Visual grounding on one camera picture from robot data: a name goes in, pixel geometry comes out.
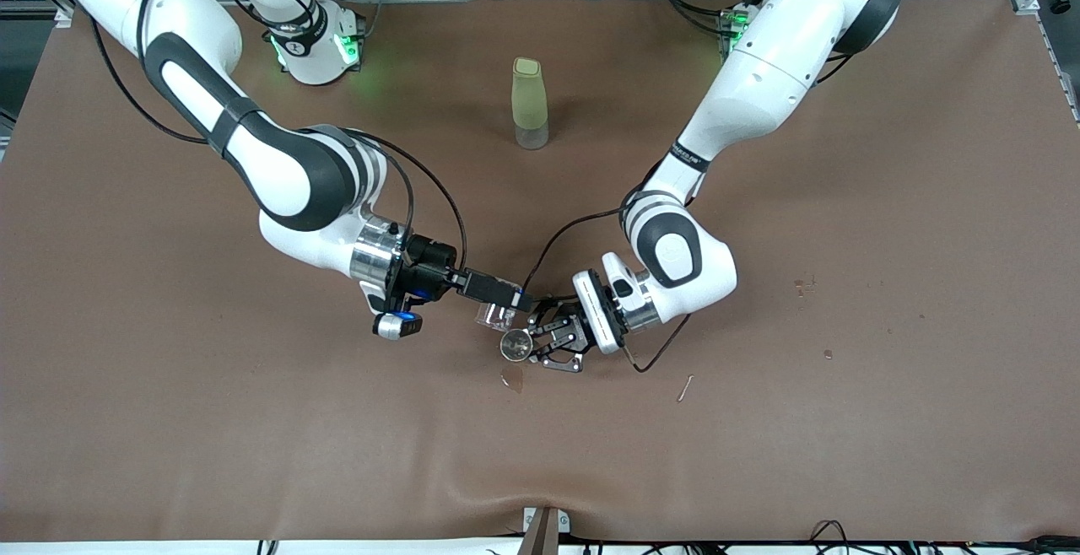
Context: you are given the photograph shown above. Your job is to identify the small clear glass cup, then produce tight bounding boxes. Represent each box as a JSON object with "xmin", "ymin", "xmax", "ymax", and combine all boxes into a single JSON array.
[{"xmin": 475, "ymin": 298, "xmax": 520, "ymax": 328}]

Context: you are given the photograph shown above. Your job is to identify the green bottle with clear base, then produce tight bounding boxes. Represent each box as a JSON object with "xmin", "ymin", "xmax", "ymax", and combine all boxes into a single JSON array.
[{"xmin": 511, "ymin": 57, "xmax": 550, "ymax": 151}]

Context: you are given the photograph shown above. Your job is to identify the brown table mat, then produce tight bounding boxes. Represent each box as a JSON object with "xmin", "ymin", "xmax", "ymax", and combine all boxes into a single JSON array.
[{"xmin": 0, "ymin": 0, "xmax": 1080, "ymax": 543}]

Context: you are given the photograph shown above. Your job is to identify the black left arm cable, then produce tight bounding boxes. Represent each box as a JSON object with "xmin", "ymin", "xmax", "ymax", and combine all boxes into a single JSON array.
[{"xmin": 519, "ymin": 142, "xmax": 701, "ymax": 373}]

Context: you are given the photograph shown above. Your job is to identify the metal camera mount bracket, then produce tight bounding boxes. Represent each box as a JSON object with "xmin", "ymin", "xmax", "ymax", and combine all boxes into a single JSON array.
[{"xmin": 522, "ymin": 506, "xmax": 571, "ymax": 555}]

